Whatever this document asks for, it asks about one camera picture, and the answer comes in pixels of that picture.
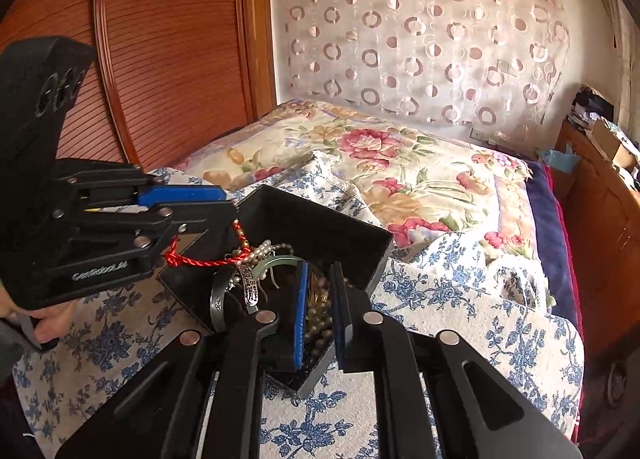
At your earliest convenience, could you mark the dark bead necklace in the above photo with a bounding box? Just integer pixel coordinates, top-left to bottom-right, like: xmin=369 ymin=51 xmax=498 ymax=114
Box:
xmin=300 ymin=273 xmax=337 ymax=361

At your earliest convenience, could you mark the cardboard box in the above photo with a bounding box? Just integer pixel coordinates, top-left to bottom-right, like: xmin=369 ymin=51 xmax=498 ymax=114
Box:
xmin=592 ymin=118 xmax=639 ymax=168

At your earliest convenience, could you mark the plain silver bangle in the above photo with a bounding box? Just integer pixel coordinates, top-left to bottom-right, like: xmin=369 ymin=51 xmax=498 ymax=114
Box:
xmin=210 ymin=269 xmax=262 ymax=336

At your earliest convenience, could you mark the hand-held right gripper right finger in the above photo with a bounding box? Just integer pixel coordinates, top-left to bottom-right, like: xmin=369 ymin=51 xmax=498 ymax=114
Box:
xmin=330 ymin=261 xmax=584 ymax=459

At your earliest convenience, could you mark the circle patterned sheer curtain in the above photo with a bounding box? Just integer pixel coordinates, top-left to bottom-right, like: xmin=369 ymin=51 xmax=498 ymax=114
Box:
xmin=272 ymin=0 xmax=572 ymax=128

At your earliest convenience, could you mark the blue floral bedspread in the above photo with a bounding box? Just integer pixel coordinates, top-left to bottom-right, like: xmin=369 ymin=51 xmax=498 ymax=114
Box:
xmin=12 ymin=153 xmax=587 ymax=459

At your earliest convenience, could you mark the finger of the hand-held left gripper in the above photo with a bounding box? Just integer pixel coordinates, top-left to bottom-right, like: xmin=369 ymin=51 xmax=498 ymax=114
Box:
xmin=52 ymin=162 xmax=227 ymax=211
xmin=52 ymin=200 xmax=240 ymax=265

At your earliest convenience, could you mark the black jewelry box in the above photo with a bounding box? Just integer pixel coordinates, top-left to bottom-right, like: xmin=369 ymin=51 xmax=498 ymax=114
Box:
xmin=155 ymin=184 xmax=396 ymax=401

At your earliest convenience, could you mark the teal crumpled cloth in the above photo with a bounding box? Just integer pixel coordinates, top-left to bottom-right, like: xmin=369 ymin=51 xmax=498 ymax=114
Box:
xmin=539 ymin=146 xmax=582 ymax=176

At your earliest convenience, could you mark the jade bangle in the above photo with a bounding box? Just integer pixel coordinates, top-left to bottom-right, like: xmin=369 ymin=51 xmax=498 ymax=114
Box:
xmin=259 ymin=256 xmax=304 ymax=291

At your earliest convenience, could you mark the pile of clothes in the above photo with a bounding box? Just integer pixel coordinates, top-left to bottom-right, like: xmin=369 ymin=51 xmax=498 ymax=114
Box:
xmin=572 ymin=84 xmax=617 ymax=131

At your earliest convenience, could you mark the red string bracelet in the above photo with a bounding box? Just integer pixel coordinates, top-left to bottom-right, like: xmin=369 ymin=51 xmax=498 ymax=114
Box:
xmin=165 ymin=219 xmax=251 ymax=271

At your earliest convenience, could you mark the pearl necklace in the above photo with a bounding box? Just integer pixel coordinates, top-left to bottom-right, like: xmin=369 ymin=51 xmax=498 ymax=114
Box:
xmin=225 ymin=239 xmax=292 ymax=271

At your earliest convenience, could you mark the person's left hand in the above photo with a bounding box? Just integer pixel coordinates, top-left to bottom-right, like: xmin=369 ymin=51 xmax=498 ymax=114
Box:
xmin=0 ymin=284 xmax=77 ymax=345

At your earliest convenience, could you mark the wooden cabinet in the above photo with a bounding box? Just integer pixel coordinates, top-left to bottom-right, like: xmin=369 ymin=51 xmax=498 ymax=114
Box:
xmin=552 ymin=119 xmax=640 ymax=381

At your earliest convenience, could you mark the wooden headboard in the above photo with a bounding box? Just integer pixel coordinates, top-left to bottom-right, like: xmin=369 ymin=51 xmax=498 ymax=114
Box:
xmin=0 ymin=0 xmax=277 ymax=171

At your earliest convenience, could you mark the purple blanket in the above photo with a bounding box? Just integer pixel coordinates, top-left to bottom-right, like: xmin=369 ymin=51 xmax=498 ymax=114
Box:
xmin=524 ymin=159 xmax=582 ymax=331

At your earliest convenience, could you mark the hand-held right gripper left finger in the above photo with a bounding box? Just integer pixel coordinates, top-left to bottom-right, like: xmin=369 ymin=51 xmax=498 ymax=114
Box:
xmin=55 ymin=261 xmax=308 ymax=459

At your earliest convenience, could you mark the engraved silver bangle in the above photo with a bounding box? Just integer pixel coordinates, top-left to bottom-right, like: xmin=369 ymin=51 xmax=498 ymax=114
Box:
xmin=234 ymin=264 xmax=264 ymax=313

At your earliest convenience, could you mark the pink floral quilt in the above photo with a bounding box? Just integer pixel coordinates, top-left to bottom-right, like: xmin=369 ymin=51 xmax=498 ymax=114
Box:
xmin=175 ymin=99 xmax=557 ymax=311

